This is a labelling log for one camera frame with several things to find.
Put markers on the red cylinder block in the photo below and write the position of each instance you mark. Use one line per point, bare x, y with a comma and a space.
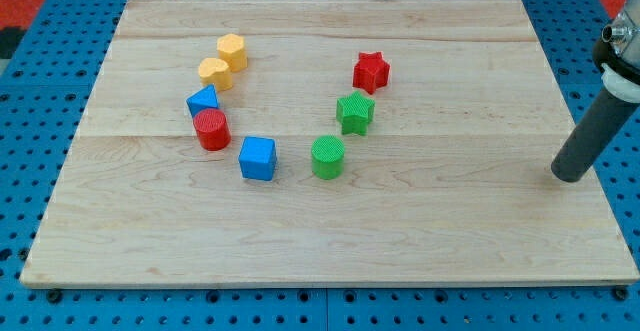
212, 129

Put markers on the wooden board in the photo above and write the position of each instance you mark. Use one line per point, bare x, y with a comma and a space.
451, 186

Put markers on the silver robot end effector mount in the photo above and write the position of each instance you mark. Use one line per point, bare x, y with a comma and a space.
616, 53

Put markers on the green star block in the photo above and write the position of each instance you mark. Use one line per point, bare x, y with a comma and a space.
354, 113

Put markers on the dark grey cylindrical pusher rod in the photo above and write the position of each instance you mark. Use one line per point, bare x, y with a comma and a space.
601, 122

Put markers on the red star block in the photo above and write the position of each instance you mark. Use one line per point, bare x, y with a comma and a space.
371, 72

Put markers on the blue triangle block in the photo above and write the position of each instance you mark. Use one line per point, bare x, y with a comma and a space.
206, 98

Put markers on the yellow heart block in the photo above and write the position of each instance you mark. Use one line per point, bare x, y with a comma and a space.
216, 72

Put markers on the yellow hexagon block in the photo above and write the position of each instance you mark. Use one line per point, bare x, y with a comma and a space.
231, 48

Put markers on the blue cube block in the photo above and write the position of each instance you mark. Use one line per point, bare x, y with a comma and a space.
258, 158

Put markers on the green cylinder block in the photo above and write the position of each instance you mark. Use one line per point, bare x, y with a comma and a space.
327, 156

